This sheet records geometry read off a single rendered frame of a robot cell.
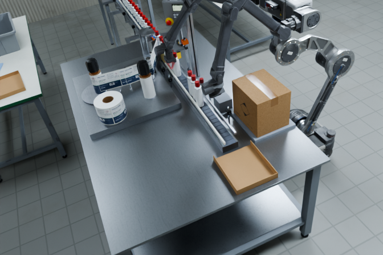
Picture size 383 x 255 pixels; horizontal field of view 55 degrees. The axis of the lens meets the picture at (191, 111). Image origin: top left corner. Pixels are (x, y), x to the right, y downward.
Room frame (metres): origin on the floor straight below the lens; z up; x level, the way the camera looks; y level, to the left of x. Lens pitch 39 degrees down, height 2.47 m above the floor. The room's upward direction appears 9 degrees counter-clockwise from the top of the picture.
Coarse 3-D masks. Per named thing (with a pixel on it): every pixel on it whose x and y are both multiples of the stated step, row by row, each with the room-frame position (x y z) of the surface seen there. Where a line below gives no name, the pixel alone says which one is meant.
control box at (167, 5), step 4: (164, 0) 2.49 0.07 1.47; (172, 0) 2.47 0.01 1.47; (176, 0) 2.46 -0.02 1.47; (180, 0) 2.45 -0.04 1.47; (164, 4) 2.47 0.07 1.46; (168, 4) 2.46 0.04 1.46; (164, 8) 2.47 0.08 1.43; (168, 8) 2.46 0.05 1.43; (164, 12) 2.47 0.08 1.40; (168, 12) 2.46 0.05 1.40; (172, 12) 2.45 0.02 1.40; (176, 12) 2.44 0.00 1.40; (168, 16) 2.46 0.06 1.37; (172, 16) 2.45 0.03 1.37; (172, 20) 2.46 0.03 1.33; (172, 24) 2.46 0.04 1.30; (184, 24) 2.43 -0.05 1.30
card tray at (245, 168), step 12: (252, 144) 1.57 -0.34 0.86; (228, 156) 1.53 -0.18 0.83; (240, 156) 1.51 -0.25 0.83; (252, 156) 1.50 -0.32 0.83; (228, 168) 1.43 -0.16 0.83; (240, 168) 1.41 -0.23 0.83; (252, 168) 1.40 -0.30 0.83; (264, 168) 1.39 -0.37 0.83; (228, 180) 1.33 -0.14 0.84; (240, 180) 1.33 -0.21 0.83; (252, 180) 1.31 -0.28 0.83; (264, 180) 1.29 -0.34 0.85; (240, 192) 1.24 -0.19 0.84
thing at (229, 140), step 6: (180, 78) 2.38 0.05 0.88; (186, 84) 2.28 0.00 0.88; (186, 90) 2.21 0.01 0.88; (192, 102) 2.05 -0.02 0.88; (204, 102) 2.03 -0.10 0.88; (204, 108) 1.96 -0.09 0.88; (210, 114) 1.89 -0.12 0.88; (210, 120) 1.83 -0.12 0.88; (216, 120) 1.82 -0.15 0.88; (216, 126) 1.76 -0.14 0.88; (222, 126) 1.75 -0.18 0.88; (222, 132) 1.70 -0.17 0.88; (228, 132) 1.69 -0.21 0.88; (228, 138) 1.63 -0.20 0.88; (222, 144) 1.59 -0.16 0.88; (228, 144) 1.58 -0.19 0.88
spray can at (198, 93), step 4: (196, 84) 1.99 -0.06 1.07; (196, 88) 1.98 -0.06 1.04; (200, 88) 1.98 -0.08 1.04; (196, 92) 1.98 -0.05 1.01; (200, 92) 1.98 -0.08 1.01; (196, 96) 1.99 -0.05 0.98; (200, 96) 1.98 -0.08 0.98; (196, 100) 1.99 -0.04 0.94; (200, 100) 1.98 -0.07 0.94; (200, 104) 1.98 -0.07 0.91
